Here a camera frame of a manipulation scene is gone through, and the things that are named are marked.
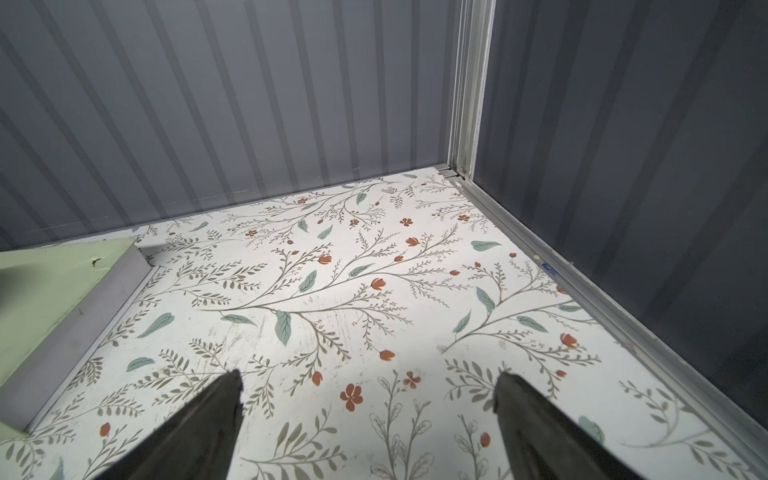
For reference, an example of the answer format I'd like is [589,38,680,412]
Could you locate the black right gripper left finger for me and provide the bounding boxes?
[98,369,244,479]

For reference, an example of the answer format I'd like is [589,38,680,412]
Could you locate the pale green flat board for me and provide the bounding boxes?
[1,238,152,440]

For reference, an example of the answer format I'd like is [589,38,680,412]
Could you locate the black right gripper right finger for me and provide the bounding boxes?
[493,372,640,480]

